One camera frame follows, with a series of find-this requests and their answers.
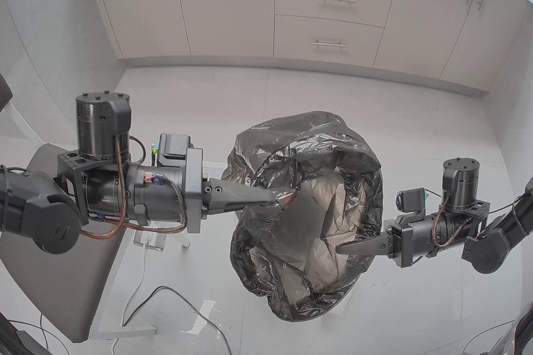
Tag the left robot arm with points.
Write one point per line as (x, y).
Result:
(37, 207)

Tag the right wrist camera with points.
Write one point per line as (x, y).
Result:
(410, 199)

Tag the grey seat white chair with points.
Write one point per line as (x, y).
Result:
(62, 286)

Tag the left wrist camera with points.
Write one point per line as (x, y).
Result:
(175, 149)

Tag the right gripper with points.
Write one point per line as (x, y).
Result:
(420, 237)

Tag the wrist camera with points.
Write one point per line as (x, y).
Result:
(410, 199)
(175, 149)

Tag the black plastic bag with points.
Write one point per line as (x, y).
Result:
(291, 145)

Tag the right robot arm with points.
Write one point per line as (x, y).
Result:
(487, 249)

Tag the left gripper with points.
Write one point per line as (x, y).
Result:
(162, 195)

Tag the beige cabinet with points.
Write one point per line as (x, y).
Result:
(233, 4)

